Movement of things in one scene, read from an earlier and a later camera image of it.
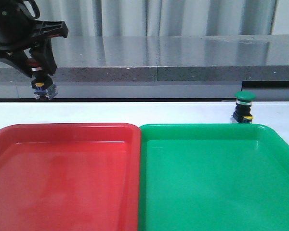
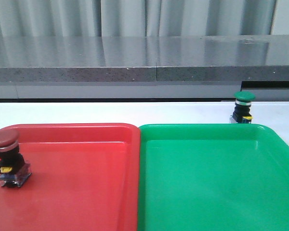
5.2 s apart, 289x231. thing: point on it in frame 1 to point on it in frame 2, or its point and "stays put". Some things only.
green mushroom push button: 242,112 stays put
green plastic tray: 216,177 stays put
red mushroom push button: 42,83 to 12,171
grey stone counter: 155,68 stays put
